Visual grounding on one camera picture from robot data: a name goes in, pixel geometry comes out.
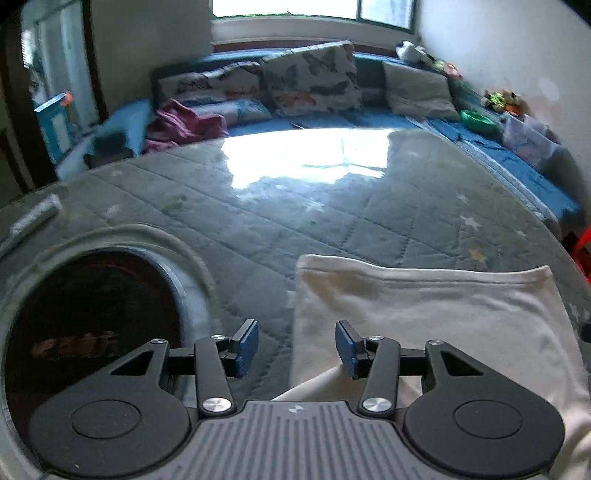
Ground grey remote control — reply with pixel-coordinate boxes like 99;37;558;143
1;194;62;254

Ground large butterfly print pillow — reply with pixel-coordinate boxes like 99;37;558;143
260;41;363;116

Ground black round induction cooktop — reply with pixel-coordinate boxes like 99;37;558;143
4;249;181;442

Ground cream knit sweater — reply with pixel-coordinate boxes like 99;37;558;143
283;255;590;479

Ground red plastic stool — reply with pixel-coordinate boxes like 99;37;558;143
571;227;591;269

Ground blue children's cabinet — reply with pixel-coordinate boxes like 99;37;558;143
34;91;72;165

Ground white plush toy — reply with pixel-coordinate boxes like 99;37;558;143
396;40;434;66

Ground colourful plush toy pile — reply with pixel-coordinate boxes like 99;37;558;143
481;90;523;117

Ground long butterfly print pillow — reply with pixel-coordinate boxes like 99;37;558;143
157;62;273;127

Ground grey star quilted table cover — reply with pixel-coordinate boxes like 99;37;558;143
1;129;590;408

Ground clear plastic storage box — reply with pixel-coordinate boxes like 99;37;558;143
502;114;563;172

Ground green plastic bowl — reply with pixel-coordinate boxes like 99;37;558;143
460;110;498;136

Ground green orange toys on sill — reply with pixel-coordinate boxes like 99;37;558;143
433;60;463;81

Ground window with green frame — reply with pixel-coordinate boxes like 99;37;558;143
211;0;416;30

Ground pink garment on sofa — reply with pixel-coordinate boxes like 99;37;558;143
143;99;228;154

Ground blue corner sofa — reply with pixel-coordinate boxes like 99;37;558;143
56;53;585;236

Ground dark doorway frame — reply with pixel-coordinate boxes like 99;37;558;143
1;1;107;189

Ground grey square cushion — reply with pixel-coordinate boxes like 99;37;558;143
383;62;460;121

